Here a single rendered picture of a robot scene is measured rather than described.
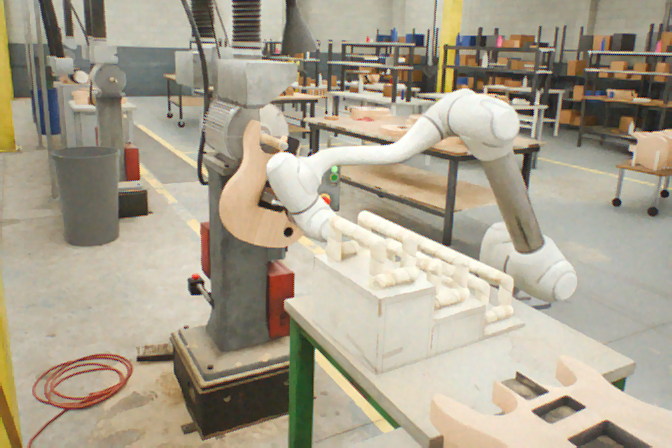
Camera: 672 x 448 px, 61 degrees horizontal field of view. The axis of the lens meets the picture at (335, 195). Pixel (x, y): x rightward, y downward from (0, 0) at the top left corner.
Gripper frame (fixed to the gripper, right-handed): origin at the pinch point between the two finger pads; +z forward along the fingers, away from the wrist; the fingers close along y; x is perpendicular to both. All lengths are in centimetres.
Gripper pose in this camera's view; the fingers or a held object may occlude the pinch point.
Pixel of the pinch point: (274, 196)
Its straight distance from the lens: 199.8
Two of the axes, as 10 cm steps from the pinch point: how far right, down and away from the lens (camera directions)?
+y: 8.1, 2.4, 5.3
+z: -4.8, -2.3, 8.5
